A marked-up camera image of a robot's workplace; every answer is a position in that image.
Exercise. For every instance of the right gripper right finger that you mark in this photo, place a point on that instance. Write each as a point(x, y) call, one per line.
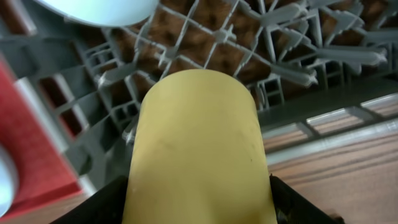
point(292, 208)

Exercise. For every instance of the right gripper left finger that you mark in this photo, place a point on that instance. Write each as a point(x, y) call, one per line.
point(104, 207)

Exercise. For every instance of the yellow plastic cup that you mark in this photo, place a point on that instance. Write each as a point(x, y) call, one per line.
point(198, 154)

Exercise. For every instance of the light blue plate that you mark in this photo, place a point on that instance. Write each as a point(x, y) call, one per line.
point(9, 181)

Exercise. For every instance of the light blue bowl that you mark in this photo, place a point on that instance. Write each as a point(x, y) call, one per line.
point(103, 13)

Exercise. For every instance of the grey dishwasher rack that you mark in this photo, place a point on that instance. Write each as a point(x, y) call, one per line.
point(322, 73)

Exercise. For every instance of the red serving tray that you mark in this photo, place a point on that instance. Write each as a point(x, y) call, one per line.
point(44, 177)

